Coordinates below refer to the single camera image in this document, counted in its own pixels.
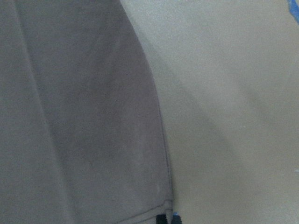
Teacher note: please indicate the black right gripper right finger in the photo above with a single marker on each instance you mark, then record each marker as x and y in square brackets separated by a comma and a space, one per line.
[176, 219]

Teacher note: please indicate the dark brown t-shirt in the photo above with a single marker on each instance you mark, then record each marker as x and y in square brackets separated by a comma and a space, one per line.
[81, 134]

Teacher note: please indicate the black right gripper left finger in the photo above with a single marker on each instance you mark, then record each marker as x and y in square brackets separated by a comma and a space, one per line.
[161, 219]

